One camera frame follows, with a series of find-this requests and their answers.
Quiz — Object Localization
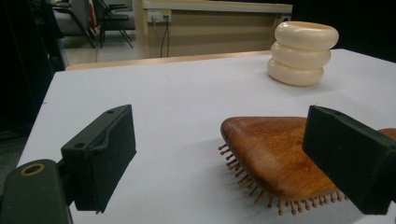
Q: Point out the white wall power socket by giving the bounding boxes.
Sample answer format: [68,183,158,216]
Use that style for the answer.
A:
[147,8,173,23]

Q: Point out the white table board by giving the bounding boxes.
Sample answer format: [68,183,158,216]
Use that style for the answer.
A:
[17,49,396,224]

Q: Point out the beige wooden cabinet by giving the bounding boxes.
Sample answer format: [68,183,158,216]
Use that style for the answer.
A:
[133,0,293,60]

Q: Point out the cream ribbed holder cup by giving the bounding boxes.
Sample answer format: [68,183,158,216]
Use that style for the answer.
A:
[266,21,340,88]

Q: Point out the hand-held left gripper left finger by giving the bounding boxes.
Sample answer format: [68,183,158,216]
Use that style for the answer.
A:
[60,104,137,215]

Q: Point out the black folding chair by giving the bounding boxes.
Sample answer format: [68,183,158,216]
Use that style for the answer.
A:
[50,0,135,49]

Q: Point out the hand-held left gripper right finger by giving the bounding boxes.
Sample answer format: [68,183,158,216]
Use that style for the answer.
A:
[302,105,396,217]

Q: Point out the black cable on cabinet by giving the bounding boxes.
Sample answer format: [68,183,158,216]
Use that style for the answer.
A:
[160,18,171,59]

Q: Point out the wooden paddle hairbrush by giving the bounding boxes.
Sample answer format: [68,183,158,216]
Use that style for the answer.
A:
[218,116,396,217]

